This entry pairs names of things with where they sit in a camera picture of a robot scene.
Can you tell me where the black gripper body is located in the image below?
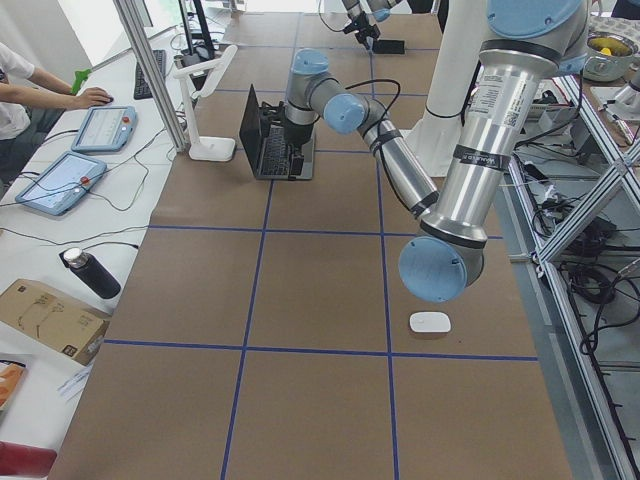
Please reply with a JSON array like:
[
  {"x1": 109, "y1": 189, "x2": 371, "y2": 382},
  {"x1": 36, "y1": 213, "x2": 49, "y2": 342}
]
[
  {"x1": 284, "y1": 119, "x2": 314, "y2": 156},
  {"x1": 352, "y1": 14, "x2": 380, "y2": 49}
]

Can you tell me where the black mouse pad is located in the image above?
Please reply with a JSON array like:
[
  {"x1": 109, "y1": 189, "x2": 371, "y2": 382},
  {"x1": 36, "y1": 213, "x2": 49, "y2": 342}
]
[{"x1": 372, "y1": 39, "x2": 405, "y2": 55}]

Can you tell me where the grey laptop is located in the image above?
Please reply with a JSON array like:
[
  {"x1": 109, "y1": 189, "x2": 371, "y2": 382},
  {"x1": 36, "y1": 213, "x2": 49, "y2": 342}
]
[{"x1": 239, "y1": 85, "x2": 315, "y2": 181}]

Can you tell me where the white computer mouse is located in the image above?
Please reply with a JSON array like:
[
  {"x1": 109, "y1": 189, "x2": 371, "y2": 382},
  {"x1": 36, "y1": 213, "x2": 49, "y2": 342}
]
[{"x1": 409, "y1": 311, "x2": 452, "y2": 337}]

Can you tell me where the black keyboard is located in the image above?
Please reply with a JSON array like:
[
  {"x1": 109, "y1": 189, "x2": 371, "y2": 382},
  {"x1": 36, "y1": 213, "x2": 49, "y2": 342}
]
[{"x1": 132, "y1": 48, "x2": 168, "y2": 101}]

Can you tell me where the blue teach pendant far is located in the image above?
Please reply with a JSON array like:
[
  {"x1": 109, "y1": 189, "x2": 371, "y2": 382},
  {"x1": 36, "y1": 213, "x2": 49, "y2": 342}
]
[{"x1": 71, "y1": 106, "x2": 137, "y2": 154}]

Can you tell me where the blue teach pendant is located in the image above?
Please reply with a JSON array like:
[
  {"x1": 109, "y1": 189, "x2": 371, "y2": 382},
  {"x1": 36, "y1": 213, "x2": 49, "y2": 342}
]
[
  {"x1": 15, "y1": 151, "x2": 107, "y2": 216},
  {"x1": 71, "y1": 106, "x2": 137, "y2": 154}
]

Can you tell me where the black water bottle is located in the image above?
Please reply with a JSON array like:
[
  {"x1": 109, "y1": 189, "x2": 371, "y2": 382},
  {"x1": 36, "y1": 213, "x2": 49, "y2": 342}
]
[{"x1": 60, "y1": 247, "x2": 121, "y2": 299}]

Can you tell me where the blue teach pendant near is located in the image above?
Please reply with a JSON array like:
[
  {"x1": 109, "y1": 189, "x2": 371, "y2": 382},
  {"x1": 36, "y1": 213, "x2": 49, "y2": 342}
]
[{"x1": 15, "y1": 151, "x2": 107, "y2": 216}]

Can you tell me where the metal pot with food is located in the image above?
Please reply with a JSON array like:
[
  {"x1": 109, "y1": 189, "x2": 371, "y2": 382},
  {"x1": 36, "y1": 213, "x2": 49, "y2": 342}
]
[{"x1": 583, "y1": 31, "x2": 639, "y2": 82}]

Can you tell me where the seated person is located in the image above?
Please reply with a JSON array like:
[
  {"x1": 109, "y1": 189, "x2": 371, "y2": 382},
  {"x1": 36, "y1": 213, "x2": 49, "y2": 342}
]
[{"x1": 1, "y1": 45, "x2": 113, "y2": 185}]

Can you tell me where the cardboard box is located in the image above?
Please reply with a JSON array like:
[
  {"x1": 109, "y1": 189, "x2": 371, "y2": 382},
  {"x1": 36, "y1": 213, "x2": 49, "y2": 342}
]
[{"x1": 1, "y1": 279, "x2": 110, "y2": 366}]

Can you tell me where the orange white booklet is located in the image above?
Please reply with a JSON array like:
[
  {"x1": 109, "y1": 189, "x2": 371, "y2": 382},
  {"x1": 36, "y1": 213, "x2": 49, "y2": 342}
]
[{"x1": 0, "y1": 359, "x2": 27, "y2": 414}]

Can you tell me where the red object corner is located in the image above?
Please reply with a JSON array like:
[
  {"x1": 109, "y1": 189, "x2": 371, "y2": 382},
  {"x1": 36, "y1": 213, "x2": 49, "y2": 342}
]
[{"x1": 1, "y1": 441, "x2": 57, "y2": 478}]

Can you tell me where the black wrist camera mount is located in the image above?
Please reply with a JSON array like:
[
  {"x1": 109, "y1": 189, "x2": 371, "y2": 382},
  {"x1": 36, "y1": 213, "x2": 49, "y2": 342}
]
[{"x1": 259, "y1": 101, "x2": 285, "y2": 136}]

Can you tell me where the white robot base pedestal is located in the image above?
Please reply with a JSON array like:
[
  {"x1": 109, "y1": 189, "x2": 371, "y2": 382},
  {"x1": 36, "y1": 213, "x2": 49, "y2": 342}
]
[{"x1": 403, "y1": 0, "x2": 489, "y2": 177}]

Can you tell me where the aluminium frame post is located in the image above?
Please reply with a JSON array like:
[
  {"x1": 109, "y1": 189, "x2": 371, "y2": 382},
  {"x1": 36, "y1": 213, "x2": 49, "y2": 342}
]
[{"x1": 113, "y1": 0, "x2": 187, "y2": 153}]

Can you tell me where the aluminium frame rack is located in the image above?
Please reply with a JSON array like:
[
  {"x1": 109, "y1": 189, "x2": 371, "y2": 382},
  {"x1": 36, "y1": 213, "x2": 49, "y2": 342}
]
[{"x1": 501, "y1": 76, "x2": 639, "y2": 479}]

